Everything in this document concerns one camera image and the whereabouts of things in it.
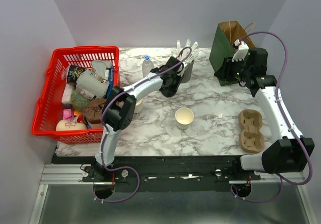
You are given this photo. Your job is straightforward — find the white wrapped straws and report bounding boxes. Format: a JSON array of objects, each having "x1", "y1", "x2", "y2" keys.
[{"x1": 171, "y1": 39, "x2": 200, "y2": 63}]

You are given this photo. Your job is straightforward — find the brown round lid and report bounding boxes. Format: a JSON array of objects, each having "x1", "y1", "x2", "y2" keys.
[{"x1": 83, "y1": 98, "x2": 106, "y2": 124}]

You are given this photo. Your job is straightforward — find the green paper bag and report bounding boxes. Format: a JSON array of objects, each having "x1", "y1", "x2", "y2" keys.
[{"x1": 209, "y1": 21, "x2": 247, "y2": 73}]

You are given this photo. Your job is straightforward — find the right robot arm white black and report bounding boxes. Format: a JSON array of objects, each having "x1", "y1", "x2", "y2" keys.
[{"x1": 214, "y1": 42, "x2": 314, "y2": 180}]

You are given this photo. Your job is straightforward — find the black snack can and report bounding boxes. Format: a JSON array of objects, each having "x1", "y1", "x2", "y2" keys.
[{"x1": 66, "y1": 65, "x2": 87, "y2": 84}]

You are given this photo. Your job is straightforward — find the clear water bottle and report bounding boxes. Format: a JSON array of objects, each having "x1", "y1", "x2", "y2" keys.
[{"x1": 142, "y1": 56, "x2": 154, "y2": 77}]

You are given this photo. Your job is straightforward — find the white paper cup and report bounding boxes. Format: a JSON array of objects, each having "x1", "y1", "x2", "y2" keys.
[{"x1": 175, "y1": 107, "x2": 194, "y2": 130}]

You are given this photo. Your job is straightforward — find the black plastic cup lid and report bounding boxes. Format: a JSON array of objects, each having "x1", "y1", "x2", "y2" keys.
[{"x1": 160, "y1": 86, "x2": 176, "y2": 97}]

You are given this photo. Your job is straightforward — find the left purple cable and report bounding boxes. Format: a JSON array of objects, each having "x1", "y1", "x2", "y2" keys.
[{"x1": 92, "y1": 47, "x2": 193, "y2": 203}]

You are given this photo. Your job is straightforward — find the green scrub sponge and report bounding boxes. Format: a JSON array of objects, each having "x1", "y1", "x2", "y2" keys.
[{"x1": 71, "y1": 90, "x2": 91, "y2": 111}]

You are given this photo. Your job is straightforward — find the white soap block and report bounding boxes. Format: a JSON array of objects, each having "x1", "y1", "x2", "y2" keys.
[{"x1": 61, "y1": 84, "x2": 74, "y2": 105}]

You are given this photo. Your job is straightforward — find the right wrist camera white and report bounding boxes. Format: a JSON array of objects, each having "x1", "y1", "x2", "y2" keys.
[{"x1": 232, "y1": 39, "x2": 249, "y2": 62}]

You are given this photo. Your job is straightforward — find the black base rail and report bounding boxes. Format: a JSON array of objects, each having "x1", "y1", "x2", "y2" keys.
[{"x1": 83, "y1": 156, "x2": 261, "y2": 192}]

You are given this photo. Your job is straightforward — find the red plastic basket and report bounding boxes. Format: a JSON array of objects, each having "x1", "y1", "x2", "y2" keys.
[{"x1": 31, "y1": 46, "x2": 120, "y2": 144}]

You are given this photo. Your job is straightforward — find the pink small box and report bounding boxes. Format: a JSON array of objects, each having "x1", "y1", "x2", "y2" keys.
[{"x1": 63, "y1": 108, "x2": 74, "y2": 121}]

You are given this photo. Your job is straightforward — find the grey cloth pouch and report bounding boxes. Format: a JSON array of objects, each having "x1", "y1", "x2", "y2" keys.
[{"x1": 76, "y1": 60, "x2": 113, "y2": 100}]

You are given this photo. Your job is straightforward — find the purple cable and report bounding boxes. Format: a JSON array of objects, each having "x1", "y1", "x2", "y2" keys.
[
  {"x1": 92, "y1": 47, "x2": 193, "y2": 203},
  {"x1": 230, "y1": 31, "x2": 312, "y2": 203}
]

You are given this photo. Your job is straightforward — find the blue flat box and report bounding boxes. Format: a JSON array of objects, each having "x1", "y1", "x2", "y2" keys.
[{"x1": 106, "y1": 67, "x2": 115, "y2": 99}]

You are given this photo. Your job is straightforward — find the brown cardboard cup carrier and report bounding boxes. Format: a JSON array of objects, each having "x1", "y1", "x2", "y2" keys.
[{"x1": 238, "y1": 109, "x2": 265, "y2": 153}]

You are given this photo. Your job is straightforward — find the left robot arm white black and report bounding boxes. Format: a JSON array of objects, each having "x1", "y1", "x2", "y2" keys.
[{"x1": 94, "y1": 57, "x2": 188, "y2": 181}]

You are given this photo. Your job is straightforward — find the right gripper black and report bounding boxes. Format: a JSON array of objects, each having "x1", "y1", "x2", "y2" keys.
[{"x1": 214, "y1": 56, "x2": 252, "y2": 82}]

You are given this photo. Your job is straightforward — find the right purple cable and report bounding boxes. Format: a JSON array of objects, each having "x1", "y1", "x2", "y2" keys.
[{"x1": 230, "y1": 31, "x2": 312, "y2": 203}]

